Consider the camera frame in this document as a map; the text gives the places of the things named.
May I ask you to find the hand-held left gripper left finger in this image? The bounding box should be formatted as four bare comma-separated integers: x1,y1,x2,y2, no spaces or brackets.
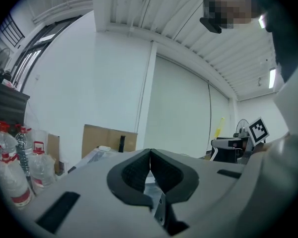
24,148,170,238

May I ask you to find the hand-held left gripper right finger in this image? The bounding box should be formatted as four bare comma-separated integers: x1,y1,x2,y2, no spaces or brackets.
150,148,248,238

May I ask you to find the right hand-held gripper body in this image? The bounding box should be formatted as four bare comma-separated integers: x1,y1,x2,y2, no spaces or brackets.
217,117,270,164

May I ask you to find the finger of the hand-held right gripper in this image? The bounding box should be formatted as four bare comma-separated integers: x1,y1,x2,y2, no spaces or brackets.
211,137,242,149

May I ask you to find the white bottle brush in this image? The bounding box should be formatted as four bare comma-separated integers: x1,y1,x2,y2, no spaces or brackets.
210,117,225,161

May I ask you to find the clear water jug red label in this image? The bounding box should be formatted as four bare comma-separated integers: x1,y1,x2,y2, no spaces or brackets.
0,145,35,208
14,123,33,156
0,120,18,158
27,141,57,188

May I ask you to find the flat cardboard sheet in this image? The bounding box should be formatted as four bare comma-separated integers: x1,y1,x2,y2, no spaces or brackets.
47,132,63,176

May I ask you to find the black faucet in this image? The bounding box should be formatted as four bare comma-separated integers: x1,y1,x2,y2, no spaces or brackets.
119,135,127,154

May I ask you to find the person in black shirt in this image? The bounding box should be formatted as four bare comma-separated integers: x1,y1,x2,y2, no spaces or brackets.
245,0,298,84

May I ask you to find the person's face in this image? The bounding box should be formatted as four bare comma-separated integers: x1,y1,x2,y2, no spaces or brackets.
203,0,263,31

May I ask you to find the black framed glass door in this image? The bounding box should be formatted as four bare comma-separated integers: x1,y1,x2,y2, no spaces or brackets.
9,15,84,93

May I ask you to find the round wire floor fan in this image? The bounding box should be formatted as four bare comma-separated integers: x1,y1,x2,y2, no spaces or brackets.
235,119,251,138
0,47,11,77

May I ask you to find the black hanging cable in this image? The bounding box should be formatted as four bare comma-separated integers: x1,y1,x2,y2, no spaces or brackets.
207,81,213,145

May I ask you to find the black ribbed hose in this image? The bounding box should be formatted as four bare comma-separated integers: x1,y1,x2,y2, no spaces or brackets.
15,142,37,197

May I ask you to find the black head-mounted camera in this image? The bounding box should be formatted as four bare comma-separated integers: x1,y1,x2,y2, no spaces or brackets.
199,17,223,34

